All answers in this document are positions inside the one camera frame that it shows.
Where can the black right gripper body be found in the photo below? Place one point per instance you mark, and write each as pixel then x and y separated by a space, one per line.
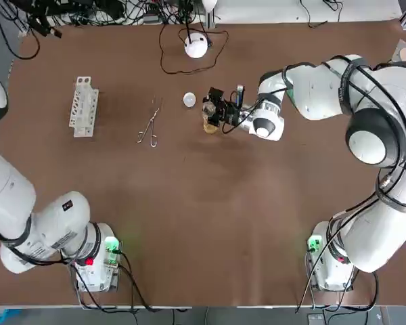
pixel 233 112

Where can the small white dish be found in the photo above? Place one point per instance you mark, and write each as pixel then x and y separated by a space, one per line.
pixel 189 100

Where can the glass beaker with amber liquid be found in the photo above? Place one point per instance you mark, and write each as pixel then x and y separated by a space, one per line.
pixel 210 130

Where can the metal crucible tongs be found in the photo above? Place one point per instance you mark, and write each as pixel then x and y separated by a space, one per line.
pixel 152 119

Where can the grey power adapter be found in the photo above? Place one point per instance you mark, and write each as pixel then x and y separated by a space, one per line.
pixel 153 18

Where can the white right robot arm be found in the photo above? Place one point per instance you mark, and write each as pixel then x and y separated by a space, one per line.
pixel 318 91

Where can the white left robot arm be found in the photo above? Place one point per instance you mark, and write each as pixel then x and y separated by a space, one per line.
pixel 6 203

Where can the black equipment box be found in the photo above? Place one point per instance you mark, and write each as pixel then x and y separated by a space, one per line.
pixel 81 5

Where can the grey floor box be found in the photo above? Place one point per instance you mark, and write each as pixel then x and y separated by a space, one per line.
pixel 316 319

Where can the white test tube rack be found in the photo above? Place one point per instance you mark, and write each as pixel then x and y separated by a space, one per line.
pixel 79 101

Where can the small glass beaker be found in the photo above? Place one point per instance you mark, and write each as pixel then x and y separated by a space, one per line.
pixel 209 108

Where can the blue plastic object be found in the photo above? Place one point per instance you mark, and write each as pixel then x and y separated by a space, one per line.
pixel 0 316

